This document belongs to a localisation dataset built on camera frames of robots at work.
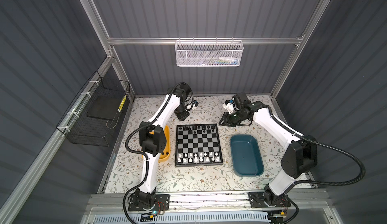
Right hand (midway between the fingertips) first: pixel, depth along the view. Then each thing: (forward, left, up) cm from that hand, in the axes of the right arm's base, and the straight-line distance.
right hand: (222, 124), depth 84 cm
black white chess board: (-5, +14, -15) cm, 21 cm away
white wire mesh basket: (+68, +4, +4) cm, 68 cm away
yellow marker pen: (+6, +54, +12) cm, 56 cm away
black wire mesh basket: (-5, +65, +13) cm, 66 cm away
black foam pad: (+1, +59, +15) cm, 61 cm away
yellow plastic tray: (-12, +33, -14) cm, 38 cm away
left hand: (+9, +25, -3) cm, 27 cm away
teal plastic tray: (-12, -15, -16) cm, 25 cm away
